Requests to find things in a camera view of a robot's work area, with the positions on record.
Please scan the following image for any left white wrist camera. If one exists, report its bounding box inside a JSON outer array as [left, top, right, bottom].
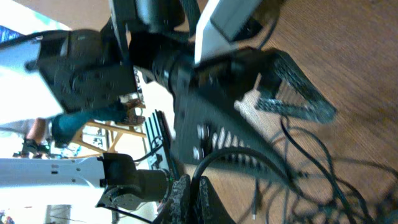
[[194, 0, 263, 64]]

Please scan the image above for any wooden chair background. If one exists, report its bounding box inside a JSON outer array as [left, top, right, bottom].
[[71, 120, 147, 158]]

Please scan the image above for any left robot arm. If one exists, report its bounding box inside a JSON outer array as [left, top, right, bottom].
[[1, 1, 336, 179]]

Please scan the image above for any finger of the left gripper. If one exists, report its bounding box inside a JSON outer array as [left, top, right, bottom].
[[172, 96, 298, 187], [255, 49, 336, 124]]

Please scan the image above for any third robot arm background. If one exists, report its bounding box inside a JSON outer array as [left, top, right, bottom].
[[1, 153, 234, 223]]

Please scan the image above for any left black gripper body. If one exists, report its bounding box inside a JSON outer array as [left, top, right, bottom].
[[172, 48, 280, 162]]

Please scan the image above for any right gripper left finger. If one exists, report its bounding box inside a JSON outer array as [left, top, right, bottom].
[[152, 174, 191, 224]]

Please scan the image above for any black cable bundle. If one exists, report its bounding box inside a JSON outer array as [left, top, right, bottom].
[[188, 114, 398, 224]]

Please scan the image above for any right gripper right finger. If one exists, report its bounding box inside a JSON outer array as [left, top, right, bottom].
[[194, 176, 236, 224]]

